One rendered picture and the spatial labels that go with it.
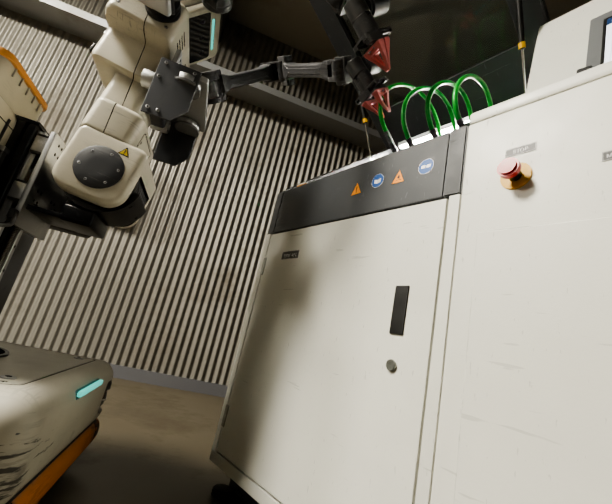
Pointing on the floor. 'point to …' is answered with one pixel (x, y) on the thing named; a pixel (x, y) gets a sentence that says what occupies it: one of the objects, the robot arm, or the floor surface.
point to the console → (549, 295)
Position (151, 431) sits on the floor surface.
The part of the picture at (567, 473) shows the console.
